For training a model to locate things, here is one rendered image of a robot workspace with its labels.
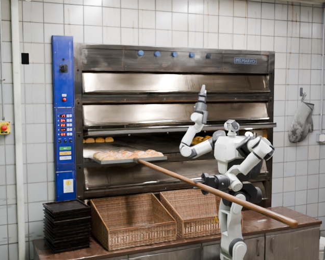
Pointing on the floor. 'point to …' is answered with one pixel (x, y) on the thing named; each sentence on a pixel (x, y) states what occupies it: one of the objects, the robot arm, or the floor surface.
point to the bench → (214, 243)
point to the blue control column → (64, 50)
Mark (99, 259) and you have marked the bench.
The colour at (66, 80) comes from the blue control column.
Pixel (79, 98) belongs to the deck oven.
